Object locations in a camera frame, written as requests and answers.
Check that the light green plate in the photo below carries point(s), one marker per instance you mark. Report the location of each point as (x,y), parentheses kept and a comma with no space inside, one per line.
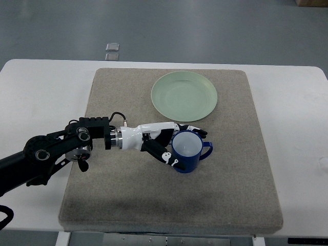
(184,96)

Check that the floor socket plate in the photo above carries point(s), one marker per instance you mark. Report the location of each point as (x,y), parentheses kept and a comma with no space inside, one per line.
(112,57)
(112,47)

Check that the grey felt mat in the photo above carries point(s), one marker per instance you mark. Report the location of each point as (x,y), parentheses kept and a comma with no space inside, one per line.
(232,192)

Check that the upper floor socket plate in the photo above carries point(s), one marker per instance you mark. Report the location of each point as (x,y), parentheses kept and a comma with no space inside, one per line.
(112,47)

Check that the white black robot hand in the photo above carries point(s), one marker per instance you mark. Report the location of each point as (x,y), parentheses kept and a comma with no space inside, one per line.
(154,139)

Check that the cardboard box corner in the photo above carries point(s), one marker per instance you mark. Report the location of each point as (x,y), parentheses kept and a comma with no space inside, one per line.
(312,3)

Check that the lower floor socket plate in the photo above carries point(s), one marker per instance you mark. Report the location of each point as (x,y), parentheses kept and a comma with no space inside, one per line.
(112,57)

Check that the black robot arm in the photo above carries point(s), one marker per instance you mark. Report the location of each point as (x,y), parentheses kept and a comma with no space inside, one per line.
(44,155)

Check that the blue mug white inside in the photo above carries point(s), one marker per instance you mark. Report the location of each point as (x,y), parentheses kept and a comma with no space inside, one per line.
(190,149)

